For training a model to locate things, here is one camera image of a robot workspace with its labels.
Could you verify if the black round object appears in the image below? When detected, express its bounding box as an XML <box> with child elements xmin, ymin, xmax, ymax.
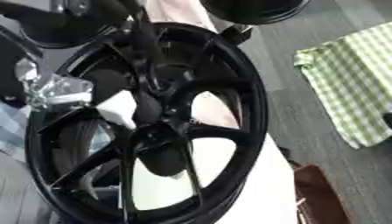
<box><xmin>0</xmin><ymin>0</ymin><xmax>130</xmax><ymax>50</ymax></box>
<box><xmin>197</xmin><ymin>0</ymin><xmax>312</xmax><ymax>26</ymax></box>

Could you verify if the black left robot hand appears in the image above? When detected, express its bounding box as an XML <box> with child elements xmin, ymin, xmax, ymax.
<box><xmin>80</xmin><ymin>61</ymin><xmax>172</xmax><ymax>128</ymax></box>

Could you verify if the black spoked wheel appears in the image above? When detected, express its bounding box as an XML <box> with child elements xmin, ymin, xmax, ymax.
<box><xmin>23</xmin><ymin>21</ymin><xmax>271</xmax><ymax>224</ymax></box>

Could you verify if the brown chair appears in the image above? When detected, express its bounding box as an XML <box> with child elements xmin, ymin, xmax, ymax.
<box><xmin>292</xmin><ymin>163</ymin><xmax>355</xmax><ymax>224</ymax></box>

